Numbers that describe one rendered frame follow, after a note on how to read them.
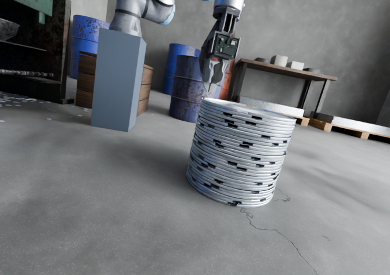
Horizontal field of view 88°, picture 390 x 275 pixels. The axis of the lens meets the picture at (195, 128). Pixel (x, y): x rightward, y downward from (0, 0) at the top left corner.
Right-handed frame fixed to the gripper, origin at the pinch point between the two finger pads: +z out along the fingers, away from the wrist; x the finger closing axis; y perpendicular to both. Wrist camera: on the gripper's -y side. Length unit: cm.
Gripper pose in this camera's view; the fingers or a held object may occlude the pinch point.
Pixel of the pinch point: (208, 87)
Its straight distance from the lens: 61.7
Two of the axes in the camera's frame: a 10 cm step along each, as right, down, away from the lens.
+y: 2.1, 2.6, -9.4
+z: -2.0, 9.6, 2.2
